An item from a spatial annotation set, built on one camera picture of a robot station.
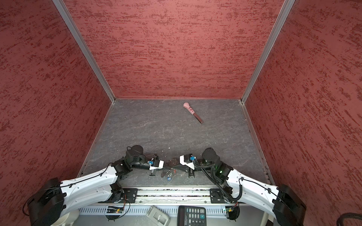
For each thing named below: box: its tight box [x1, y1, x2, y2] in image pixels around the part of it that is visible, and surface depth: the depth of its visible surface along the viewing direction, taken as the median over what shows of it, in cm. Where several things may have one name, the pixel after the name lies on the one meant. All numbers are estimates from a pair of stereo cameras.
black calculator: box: [177, 205, 207, 226], surface depth 68 cm
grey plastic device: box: [145, 205, 171, 226], surface depth 68 cm
